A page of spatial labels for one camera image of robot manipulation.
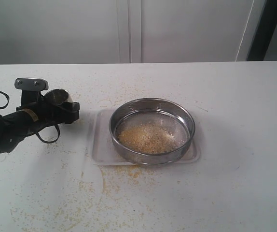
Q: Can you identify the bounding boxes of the stainless steel cup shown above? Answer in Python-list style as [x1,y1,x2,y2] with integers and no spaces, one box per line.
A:
[44,89,73,105]

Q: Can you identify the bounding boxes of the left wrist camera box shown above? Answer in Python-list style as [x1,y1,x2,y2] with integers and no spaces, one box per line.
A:
[14,78,49,92]

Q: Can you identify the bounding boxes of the round steel mesh sieve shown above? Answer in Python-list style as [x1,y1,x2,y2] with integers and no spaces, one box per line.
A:
[109,98,196,165]

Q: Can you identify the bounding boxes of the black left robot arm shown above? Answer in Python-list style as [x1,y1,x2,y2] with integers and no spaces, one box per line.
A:
[0,89,80,153]

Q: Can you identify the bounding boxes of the white rectangular plastic tray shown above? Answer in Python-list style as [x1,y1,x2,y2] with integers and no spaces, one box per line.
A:
[91,109,201,166]

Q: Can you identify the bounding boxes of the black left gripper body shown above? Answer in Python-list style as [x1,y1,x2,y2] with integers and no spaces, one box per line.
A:
[17,91,66,135]

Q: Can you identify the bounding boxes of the white rice grains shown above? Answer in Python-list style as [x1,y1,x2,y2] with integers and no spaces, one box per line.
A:
[118,124,178,154]

